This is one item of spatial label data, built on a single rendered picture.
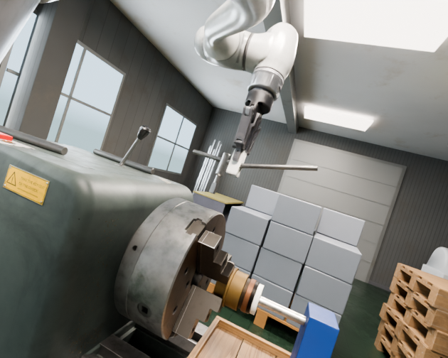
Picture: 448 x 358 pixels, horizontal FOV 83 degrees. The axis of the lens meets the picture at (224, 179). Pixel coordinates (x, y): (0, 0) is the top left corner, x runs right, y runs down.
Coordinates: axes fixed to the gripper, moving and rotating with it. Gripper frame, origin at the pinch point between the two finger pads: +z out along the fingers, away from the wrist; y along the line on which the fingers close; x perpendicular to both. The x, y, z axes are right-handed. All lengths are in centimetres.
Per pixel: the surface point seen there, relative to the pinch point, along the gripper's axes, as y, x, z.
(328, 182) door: 577, -32, -145
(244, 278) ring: -1.5, -12.2, 26.1
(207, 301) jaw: -2.7, -6.1, 33.9
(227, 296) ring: -3.3, -10.2, 30.8
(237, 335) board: 20, -12, 46
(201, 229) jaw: -10.0, -1.3, 18.6
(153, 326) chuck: -11.7, 0.4, 40.1
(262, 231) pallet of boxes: 204, 20, 16
